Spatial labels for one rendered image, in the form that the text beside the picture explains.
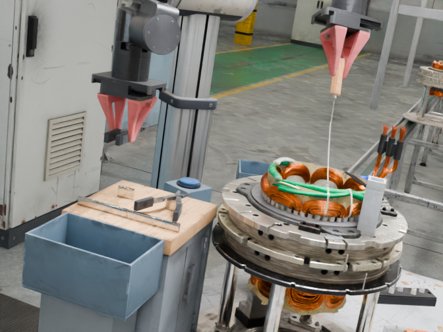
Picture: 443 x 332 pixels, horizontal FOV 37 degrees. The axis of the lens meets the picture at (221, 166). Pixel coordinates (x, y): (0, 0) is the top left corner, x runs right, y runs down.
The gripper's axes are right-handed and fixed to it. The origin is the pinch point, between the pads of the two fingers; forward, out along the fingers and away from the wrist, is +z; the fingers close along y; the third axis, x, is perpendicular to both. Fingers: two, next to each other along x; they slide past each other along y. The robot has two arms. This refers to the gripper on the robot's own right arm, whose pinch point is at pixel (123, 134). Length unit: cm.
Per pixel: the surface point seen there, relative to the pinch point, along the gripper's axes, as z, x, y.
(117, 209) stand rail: 11.1, -4.0, 2.2
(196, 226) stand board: 12.7, 2.0, 13.6
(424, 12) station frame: -28, 339, 28
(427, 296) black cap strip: 37, 59, 54
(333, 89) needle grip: -11.6, 14.0, 29.5
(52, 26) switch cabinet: 5, 184, -132
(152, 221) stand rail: 11.4, -4.1, 8.5
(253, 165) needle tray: 12.2, 44.7, 10.7
